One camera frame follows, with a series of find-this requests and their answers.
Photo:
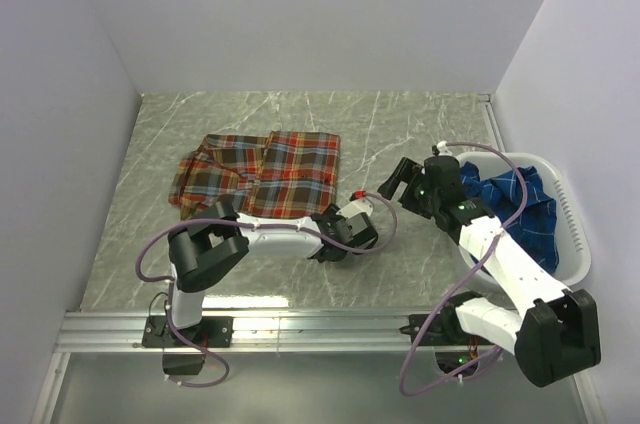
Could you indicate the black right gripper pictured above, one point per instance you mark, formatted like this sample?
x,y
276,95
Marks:
x,y
412,173

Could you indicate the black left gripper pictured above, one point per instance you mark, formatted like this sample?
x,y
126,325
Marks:
x,y
332,213

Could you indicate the red plaid long sleeve shirt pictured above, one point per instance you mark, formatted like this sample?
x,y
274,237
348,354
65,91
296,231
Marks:
x,y
287,174

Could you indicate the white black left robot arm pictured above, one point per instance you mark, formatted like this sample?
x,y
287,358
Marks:
x,y
202,255

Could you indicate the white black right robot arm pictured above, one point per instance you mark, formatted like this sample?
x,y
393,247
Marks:
x,y
553,332

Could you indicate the white plastic laundry basket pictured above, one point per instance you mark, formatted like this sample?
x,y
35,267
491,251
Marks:
x,y
571,243

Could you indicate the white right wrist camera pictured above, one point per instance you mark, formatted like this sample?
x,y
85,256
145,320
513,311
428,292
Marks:
x,y
441,149

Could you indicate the aluminium mounting rail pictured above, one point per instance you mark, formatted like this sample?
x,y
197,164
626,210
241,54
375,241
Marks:
x,y
253,330

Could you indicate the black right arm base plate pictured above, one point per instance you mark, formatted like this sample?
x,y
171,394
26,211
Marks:
x,y
443,331

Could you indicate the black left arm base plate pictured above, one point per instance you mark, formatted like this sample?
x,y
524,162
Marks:
x,y
213,332

